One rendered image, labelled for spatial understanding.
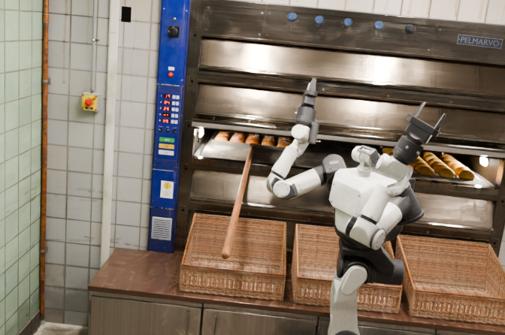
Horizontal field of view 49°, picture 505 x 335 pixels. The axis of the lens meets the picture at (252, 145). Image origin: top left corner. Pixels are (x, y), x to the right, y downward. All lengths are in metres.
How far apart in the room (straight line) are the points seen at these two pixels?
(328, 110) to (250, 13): 0.70
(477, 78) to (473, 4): 0.41
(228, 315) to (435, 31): 1.91
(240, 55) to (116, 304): 1.51
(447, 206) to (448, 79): 0.75
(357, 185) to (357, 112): 0.98
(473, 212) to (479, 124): 0.52
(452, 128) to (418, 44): 0.52
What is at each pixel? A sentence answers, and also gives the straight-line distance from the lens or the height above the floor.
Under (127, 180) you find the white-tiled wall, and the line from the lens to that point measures 3.44.
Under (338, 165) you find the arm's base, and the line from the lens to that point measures 2.54.
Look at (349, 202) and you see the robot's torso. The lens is 2.37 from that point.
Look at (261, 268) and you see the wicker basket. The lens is 3.36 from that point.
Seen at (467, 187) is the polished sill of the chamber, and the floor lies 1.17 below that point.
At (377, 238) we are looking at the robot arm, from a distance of 2.05.
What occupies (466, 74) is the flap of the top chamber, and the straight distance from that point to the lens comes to 3.37.
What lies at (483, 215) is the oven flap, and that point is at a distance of 3.58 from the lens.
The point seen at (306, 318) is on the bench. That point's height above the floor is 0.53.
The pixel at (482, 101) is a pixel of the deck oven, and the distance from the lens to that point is 3.41.
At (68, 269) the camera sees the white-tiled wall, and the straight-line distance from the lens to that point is 3.76.
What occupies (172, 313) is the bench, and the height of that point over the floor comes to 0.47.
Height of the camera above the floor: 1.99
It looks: 12 degrees down
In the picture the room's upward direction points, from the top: 5 degrees clockwise
